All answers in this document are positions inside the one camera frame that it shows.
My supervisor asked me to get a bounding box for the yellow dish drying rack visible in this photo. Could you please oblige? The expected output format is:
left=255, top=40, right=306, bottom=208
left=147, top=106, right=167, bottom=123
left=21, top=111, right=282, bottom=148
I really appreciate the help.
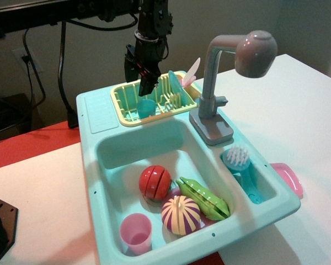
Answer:
left=110, top=71, right=200, bottom=128

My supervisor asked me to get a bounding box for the black power cable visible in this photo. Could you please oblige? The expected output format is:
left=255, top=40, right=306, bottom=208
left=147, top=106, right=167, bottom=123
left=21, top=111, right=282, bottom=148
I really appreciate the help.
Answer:
left=0, top=27, right=46, bottom=139

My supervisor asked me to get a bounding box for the pink plastic cup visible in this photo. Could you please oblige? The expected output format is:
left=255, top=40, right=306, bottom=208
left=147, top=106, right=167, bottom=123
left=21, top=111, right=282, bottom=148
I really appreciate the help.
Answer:
left=119, top=213, right=153, bottom=255

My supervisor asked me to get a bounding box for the red toy tomato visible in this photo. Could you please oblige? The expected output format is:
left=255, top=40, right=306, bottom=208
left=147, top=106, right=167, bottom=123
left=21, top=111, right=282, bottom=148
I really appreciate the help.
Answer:
left=138, top=165, right=172, bottom=201

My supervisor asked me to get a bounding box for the pink plastic plate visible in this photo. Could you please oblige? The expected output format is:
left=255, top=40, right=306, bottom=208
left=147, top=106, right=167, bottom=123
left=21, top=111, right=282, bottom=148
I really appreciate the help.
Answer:
left=270, top=162, right=303, bottom=199

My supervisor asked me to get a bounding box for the teal dish brush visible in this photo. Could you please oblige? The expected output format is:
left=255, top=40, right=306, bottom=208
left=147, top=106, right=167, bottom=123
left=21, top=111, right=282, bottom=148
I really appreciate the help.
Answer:
left=221, top=145, right=263, bottom=204

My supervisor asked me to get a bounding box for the purple striped toy onion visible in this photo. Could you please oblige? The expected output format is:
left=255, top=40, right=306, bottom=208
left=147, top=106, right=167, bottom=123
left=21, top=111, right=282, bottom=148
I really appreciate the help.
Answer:
left=161, top=195, right=200, bottom=236

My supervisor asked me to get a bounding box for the black metal base plate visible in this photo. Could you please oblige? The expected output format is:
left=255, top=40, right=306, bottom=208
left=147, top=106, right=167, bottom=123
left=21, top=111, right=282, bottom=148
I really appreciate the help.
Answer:
left=0, top=199, right=18, bottom=260

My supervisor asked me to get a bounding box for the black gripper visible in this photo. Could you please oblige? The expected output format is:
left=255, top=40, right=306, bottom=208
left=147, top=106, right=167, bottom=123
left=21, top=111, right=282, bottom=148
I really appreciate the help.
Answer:
left=124, top=38, right=166, bottom=97

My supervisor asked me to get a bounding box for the teal plastic plate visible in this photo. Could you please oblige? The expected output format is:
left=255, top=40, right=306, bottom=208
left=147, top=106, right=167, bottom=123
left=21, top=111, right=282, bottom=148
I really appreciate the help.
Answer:
left=168, top=71, right=193, bottom=107

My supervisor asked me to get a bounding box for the green toy pea pod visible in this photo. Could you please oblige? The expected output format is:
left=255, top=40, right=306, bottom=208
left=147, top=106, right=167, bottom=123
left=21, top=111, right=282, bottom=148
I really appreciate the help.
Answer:
left=176, top=177, right=231, bottom=221

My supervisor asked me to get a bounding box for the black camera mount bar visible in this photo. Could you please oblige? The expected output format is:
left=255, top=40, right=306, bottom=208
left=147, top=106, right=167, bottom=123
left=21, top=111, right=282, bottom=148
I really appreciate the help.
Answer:
left=0, top=0, right=139, bottom=38

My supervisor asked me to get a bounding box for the white wall outlet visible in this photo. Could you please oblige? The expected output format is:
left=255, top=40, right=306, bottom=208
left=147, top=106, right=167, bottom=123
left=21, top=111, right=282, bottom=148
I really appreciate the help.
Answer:
left=12, top=47, right=44, bottom=75

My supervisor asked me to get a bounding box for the grey toy faucet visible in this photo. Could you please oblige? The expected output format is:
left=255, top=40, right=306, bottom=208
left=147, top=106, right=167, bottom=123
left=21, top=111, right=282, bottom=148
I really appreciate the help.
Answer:
left=189, top=30, right=278, bottom=146

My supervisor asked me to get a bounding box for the teal plastic cup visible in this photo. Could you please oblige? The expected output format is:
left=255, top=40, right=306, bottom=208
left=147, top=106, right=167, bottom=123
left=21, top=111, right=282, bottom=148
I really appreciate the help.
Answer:
left=136, top=99, right=156, bottom=119

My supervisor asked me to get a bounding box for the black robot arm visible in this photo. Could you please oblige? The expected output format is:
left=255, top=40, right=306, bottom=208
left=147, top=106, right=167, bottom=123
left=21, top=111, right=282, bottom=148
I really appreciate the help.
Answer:
left=124, top=1, right=173, bottom=97

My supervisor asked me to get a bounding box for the teal toy sink unit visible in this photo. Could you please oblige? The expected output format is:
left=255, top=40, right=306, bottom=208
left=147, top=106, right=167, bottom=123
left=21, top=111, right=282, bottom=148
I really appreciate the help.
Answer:
left=76, top=87, right=301, bottom=264

